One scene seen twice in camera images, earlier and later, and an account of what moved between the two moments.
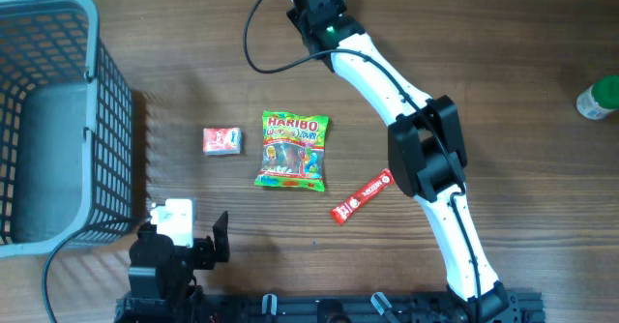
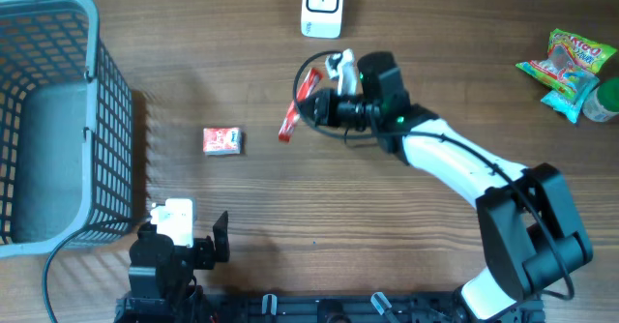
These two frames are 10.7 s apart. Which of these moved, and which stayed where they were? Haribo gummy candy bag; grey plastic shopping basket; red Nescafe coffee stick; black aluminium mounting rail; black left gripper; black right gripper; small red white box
Moved: red Nescafe coffee stick; black right gripper; Haribo gummy candy bag
Stayed: black left gripper; grey plastic shopping basket; small red white box; black aluminium mounting rail
